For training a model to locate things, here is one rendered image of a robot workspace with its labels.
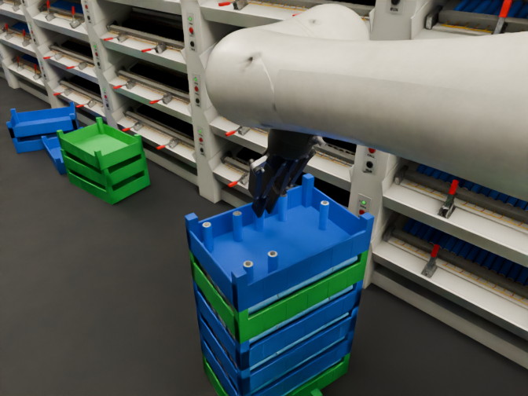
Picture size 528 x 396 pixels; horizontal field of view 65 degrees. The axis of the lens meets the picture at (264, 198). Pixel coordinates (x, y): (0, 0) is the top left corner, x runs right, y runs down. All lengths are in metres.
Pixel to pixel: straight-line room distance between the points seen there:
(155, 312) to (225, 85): 0.94
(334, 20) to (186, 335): 0.92
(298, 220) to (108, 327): 0.65
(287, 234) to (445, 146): 0.60
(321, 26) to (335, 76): 0.17
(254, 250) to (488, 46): 0.61
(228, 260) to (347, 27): 0.47
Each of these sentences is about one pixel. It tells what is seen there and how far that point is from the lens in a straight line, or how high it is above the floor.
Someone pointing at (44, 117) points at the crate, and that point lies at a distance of 2.53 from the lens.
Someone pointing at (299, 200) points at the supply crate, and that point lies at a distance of 0.95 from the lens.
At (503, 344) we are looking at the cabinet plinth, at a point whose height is 0.04.
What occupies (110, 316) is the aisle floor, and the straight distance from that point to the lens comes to 1.32.
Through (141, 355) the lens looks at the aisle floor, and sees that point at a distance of 1.20.
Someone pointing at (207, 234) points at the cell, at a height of 0.45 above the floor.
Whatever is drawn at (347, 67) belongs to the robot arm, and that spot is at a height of 0.84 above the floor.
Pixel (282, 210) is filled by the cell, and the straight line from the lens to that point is 0.88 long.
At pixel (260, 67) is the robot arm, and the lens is 0.41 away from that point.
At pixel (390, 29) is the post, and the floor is 0.75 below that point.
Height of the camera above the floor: 0.94
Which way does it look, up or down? 33 degrees down
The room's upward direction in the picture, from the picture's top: straight up
